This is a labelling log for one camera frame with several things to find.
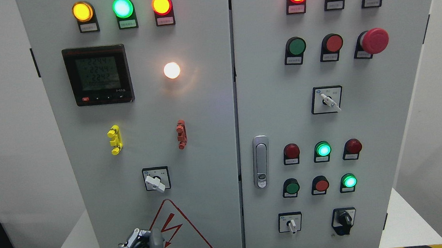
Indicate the dark red indicator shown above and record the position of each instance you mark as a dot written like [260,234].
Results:
[352,149]
[291,154]

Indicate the red emergency stop button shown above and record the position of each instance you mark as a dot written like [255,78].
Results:
[371,42]

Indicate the red-rimmed yellow indicator light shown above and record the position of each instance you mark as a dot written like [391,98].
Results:
[163,11]

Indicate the white rotary selector switch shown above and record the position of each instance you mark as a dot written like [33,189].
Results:
[156,178]

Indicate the dark red indicator left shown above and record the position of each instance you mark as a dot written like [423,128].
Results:
[291,154]

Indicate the dark red indicator right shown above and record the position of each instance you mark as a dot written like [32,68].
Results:
[352,149]

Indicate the green lit indicator lower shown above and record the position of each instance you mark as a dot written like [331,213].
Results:
[348,183]

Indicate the red electric hazard warning sign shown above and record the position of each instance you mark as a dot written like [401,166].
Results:
[176,229]

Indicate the red terminal clip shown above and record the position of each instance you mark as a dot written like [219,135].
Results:
[181,134]

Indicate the red push button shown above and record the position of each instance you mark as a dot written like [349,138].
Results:
[320,185]
[330,47]

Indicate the green push button upper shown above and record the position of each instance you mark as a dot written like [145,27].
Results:
[294,51]

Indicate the grey right cabinet door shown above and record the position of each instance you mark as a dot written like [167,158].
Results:
[275,100]

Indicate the red push button lower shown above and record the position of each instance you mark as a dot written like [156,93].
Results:
[320,185]

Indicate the black rotary knob switch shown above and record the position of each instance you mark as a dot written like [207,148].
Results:
[343,220]

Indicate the grey cabinet door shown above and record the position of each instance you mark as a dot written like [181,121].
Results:
[204,175]
[275,100]

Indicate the black digital power meter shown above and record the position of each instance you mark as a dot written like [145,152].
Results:
[99,75]

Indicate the green lit indicator light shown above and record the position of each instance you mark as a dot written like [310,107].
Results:
[125,14]

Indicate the yellow indicator light top left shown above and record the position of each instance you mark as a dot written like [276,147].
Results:
[85,16]

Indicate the red push button upper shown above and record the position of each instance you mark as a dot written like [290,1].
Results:
[330,47]

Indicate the yellow terminal clip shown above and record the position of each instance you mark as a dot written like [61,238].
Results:
[115,140]

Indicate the green push button lower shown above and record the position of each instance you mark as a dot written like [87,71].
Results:
[290,188]

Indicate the white selector switch lower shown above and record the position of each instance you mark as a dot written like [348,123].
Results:
[290,222]

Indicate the clear small bulb lamp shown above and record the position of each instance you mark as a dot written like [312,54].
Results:
[172,70]

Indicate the silver door handle lock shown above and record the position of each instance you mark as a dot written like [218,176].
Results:
[260,161]

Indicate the grey left cabinet door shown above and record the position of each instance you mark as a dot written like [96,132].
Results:
[204,175]

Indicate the white selector switch upper right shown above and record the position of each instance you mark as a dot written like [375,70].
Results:
[326,99]

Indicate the green lit indicator middle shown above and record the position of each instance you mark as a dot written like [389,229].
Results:
[322,151]

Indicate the green push button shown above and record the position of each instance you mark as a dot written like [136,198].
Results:
[294,51]
[290,188]

